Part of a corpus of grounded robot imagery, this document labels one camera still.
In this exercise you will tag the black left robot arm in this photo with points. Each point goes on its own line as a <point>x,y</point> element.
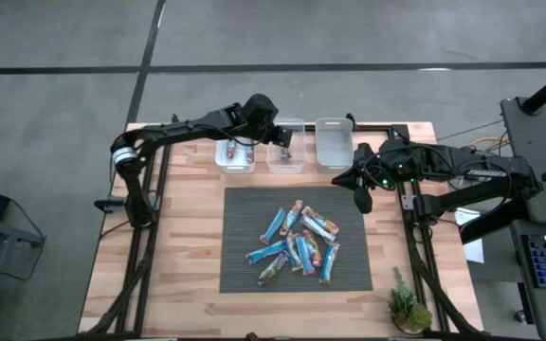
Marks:
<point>192,129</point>

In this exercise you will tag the black stand platform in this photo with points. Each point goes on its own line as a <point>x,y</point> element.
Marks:
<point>533,132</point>

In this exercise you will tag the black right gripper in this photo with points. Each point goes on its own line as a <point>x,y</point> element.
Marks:
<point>370,166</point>

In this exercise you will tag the black side bracket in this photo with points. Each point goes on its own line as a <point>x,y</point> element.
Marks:
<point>109,204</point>

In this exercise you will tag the blue olive granola bar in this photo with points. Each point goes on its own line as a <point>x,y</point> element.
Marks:
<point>293,253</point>

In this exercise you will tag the white paper sheet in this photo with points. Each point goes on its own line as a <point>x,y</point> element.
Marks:
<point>473,246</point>

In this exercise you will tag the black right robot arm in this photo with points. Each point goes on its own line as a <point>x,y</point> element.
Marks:
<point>467,175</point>

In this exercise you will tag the potted green succulent plant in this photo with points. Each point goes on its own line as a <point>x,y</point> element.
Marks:
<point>408,308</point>

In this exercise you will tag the blue orange granola bar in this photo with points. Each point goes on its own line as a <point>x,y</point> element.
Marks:
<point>322,220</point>
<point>315,228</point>
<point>329,263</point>

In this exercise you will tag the white plastic bin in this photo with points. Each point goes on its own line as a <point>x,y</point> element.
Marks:
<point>235,166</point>

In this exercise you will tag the grey woven mat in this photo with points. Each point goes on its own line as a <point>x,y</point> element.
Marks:
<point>244,213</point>

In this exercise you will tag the blue purple granola bar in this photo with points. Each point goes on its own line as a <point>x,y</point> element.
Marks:
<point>266,252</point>

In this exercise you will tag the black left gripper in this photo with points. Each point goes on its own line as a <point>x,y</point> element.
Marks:
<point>280,136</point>

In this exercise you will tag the clear plastic bin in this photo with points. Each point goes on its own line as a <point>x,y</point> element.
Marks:
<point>296,163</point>

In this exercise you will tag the black aluminium rig frame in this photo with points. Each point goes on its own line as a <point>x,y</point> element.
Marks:
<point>409,246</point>

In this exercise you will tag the silver corner bracket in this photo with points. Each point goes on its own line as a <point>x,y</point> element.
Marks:
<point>408,202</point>

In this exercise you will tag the grey plastic bin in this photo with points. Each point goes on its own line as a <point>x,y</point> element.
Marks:
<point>334,151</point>

